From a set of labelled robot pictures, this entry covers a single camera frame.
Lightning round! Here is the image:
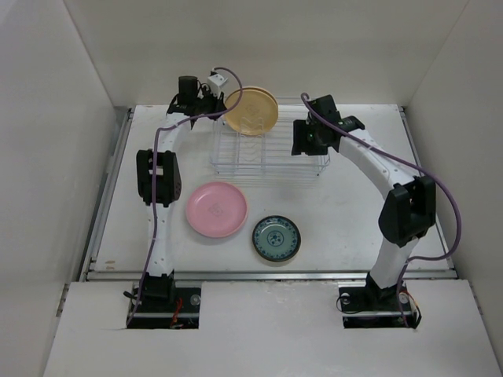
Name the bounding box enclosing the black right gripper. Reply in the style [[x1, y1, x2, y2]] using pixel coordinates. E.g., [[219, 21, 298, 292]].
[[292, 119, 329, 156]]

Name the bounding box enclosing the orange plate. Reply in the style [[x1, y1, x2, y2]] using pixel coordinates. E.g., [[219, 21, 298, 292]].
[[225, 90, 279, 136]]

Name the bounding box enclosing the pink plate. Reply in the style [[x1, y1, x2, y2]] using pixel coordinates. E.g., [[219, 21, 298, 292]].
[[185, 181, 248, 239]]

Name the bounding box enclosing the green blue floral plate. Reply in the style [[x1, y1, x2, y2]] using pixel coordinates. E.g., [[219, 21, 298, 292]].
[[251, 215, 302, 263]]

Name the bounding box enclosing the beige plate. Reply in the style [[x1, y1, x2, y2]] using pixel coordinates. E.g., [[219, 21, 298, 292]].
[[243, 86, 275, 99]]

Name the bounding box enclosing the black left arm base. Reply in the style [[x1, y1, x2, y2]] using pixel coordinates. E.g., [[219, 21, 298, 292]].
[[123, 280, 202, 330]]

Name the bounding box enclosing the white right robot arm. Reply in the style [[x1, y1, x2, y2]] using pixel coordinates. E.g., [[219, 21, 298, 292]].
[[292, 93, 436, 309]]

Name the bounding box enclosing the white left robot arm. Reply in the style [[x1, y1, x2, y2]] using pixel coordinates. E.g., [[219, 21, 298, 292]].
[[134, 71, 227, 312]]

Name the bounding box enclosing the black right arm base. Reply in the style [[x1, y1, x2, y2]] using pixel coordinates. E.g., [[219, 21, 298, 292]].
[[336, 282, 423, 329]]

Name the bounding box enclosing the white wire dish rack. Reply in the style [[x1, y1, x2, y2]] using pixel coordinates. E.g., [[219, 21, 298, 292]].
[[210, 97, 330, 179]]

